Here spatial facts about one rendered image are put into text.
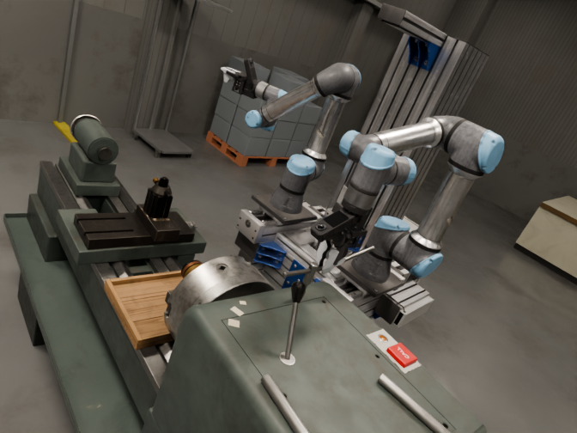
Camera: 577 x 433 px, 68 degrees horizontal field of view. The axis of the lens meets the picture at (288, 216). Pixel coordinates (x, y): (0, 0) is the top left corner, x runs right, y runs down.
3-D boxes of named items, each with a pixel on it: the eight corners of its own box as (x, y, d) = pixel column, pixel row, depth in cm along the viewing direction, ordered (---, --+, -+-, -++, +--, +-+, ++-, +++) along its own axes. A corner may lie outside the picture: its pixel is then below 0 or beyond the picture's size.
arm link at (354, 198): (364, 196, 101) (342, 179, 106) (356, 212, 103) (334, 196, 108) (383, 196, 106) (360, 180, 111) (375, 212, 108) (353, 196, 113)
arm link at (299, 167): (276, 182, 185) (286, 154, 179) (288, 177, 197) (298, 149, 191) (300, 195, 182) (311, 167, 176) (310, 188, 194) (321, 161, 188)
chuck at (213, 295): (271, 338, 141) (284, 266, 123) (182, 382, 124) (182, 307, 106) (265, 331, 143) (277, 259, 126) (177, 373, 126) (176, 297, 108)
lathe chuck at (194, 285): (265, 331, 143) (277, 259, 126) (177, 373, 126) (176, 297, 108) (251, 313, 149) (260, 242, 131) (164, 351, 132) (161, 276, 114)
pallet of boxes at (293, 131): (265, 143, 690) (291, 70, 642) (300, 167, 647) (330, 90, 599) (205, 140, 601) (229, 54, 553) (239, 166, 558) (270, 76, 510)
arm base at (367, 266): (365, 256, 176) (375, 235, 172) (394, 278, 167) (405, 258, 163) (343, 262, 164) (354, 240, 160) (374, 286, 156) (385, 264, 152)
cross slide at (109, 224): (192, 241, 184) (195, 233, 182) (87, 250, 155) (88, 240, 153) (174, 219, 195) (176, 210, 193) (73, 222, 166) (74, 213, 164)
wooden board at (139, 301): (232, 326, 155) (235, 318, 154) (135, 350, 131) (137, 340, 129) (194, 276, 174) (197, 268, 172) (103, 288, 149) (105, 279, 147)
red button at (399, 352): (415, 363, 110) (418, 358, 109) (402, 370, 105) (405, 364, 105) (397, 347, 113) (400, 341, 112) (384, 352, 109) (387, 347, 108)
